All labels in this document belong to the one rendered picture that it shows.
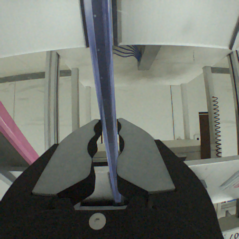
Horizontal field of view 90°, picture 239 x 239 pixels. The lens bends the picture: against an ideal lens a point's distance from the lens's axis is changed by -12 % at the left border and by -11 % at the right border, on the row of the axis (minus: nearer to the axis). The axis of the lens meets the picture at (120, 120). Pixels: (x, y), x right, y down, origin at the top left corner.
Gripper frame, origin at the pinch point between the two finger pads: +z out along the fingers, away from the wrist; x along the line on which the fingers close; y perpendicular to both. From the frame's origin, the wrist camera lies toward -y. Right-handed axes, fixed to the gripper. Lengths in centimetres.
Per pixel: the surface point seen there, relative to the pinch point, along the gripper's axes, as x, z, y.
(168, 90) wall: 76, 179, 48
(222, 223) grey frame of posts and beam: 41, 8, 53
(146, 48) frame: 10.4, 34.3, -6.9
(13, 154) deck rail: -19.0, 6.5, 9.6
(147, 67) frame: 13.6, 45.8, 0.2
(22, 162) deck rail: -19.0, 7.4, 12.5
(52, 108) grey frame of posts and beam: -21.8, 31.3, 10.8
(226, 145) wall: 167, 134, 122
